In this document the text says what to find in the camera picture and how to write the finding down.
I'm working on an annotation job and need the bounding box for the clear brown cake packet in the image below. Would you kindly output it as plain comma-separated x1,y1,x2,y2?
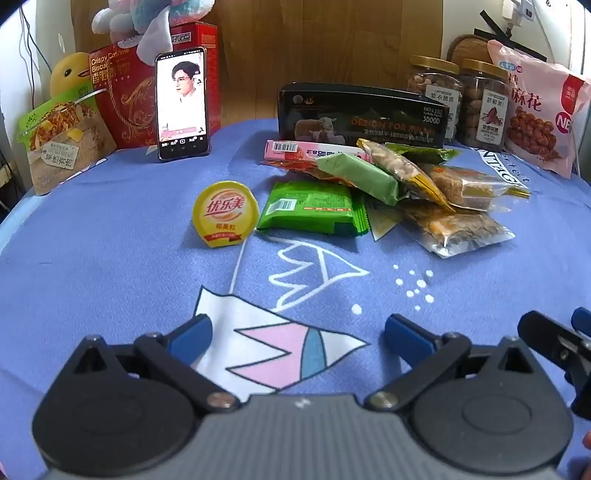
422,164,532,213

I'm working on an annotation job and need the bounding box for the dark green snack packet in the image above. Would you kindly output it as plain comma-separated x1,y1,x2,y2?
383,143,462,164

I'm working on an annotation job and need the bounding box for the blue printed tablecloth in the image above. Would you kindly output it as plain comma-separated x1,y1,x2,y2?
0,117,591,480

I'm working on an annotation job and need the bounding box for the pink fried dough bag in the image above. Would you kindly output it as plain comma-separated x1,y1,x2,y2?
487,39,591,178

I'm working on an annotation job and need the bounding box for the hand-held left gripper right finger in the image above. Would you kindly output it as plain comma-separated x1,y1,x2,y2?
365,314,543,412

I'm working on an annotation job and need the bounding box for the yellow duck plush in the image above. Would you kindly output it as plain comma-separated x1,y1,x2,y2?
50,52,93,99

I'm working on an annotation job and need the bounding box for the black rectangular tin box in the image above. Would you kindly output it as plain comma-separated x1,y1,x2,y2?
277,83,448,149

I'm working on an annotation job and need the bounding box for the light green wrapped bar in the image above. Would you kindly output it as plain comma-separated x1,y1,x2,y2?
315,152,400,206

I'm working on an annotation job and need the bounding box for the gold-lid jar of pecans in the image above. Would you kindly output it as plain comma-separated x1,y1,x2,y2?
457,59,511,148

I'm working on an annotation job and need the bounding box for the clear seed packet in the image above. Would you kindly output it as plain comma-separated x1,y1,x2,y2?
402,203,516,258

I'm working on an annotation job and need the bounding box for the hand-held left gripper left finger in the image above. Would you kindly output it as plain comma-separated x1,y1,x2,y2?
62,314,241,412

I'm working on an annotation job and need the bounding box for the yellow-lid jelly cup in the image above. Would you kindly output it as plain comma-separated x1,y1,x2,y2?
192,181,260,249

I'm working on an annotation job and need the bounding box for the green wafer packet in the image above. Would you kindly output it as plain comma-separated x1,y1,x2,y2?
255,181,368,238

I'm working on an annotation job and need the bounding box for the plain red carton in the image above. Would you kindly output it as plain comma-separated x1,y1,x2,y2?
169,21,219,139

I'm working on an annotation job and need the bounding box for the yellow-edged mixed nuts packet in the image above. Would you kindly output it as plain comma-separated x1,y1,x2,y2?
358,138,458,214

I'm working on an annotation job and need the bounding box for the gold-lid jar of nuts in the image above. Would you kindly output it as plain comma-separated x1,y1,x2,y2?
406,55,464,144

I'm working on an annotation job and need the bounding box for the smartphone with lit screen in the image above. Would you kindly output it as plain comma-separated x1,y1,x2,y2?
154,46,211,161

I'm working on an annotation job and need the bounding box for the orange-red snack packet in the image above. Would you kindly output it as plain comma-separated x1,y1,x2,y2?
261,159,356,188

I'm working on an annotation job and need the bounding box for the pink candy box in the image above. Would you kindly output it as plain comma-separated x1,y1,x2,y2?
263,140,370,162

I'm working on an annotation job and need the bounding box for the small white yellow packet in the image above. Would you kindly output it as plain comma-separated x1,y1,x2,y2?
367,198,402,241

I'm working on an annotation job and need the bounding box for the red gold-patterned biscuit box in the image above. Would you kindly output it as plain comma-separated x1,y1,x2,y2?
89,41,160,149

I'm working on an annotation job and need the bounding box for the green standing snack bag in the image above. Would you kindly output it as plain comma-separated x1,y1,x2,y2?
17,89,117,197

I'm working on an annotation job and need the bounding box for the white power strip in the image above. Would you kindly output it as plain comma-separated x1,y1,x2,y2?
501,0,536,26

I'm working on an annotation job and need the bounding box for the pastel plush toy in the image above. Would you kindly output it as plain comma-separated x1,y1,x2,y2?
91,0,199,56

